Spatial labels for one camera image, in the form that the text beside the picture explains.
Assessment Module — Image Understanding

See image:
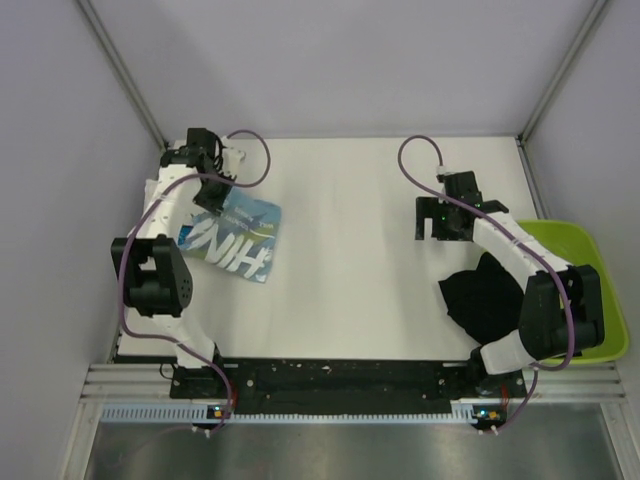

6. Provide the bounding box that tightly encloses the light blue cable duct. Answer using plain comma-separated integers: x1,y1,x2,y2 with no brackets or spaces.
100,403,502,426

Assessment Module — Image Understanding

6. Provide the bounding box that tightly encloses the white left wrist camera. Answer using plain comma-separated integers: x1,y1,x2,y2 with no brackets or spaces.
221,147,246,178

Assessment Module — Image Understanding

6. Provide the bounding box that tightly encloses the light blue t shirt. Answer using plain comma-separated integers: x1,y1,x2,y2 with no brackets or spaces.
178,188,282,284

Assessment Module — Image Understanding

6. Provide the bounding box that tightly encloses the black t shirt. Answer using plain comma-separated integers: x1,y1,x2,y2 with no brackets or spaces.
439,252,524,345

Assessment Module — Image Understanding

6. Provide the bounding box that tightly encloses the purple cable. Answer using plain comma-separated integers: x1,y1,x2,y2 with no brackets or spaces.
121,129,274,434
398,135,576,432

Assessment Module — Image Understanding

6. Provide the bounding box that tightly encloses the green plastic bin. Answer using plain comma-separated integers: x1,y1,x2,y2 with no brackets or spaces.
517,220,629,365

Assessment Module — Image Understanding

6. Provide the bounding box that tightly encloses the white folded printed t shirt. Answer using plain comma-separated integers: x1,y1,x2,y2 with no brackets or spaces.
144,179,165,223

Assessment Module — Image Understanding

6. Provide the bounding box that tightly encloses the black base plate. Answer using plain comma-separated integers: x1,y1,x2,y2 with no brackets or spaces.
169,357,525,414

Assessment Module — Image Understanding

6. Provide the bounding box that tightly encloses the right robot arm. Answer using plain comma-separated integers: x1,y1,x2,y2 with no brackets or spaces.
415,171,605,396

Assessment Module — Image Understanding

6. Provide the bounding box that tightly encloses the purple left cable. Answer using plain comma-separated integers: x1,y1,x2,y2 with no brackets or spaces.
121,129,274,434

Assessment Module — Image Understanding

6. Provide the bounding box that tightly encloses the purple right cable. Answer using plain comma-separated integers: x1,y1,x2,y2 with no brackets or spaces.
398,135,576,432

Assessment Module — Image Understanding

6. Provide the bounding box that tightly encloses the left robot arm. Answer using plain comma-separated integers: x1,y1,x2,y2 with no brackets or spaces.
111,128,238,397

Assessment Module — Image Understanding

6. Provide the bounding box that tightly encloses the aluminium frame rail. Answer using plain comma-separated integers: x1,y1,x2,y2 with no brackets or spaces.
81,359,625,403

